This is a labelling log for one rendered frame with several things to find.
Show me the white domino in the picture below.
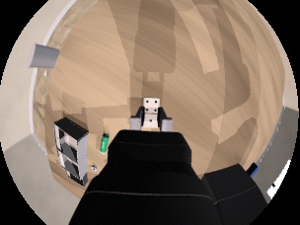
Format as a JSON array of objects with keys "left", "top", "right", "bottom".
[{"left": 143, "top": 98, "right": 160, "bottom": 128}]

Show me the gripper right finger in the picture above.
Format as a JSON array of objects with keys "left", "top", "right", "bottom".
[{"left": 157, "top": 107, "right": 173, "bottom": 132}]

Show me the grey rack of three bins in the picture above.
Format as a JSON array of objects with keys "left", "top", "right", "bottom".
[{"left": 53, "top": 117, "right": 89, "bottom": 187}]

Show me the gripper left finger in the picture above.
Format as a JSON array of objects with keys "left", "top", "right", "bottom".
[{"left": 129, "top": 106, "right": 145, "bottom": 130}]

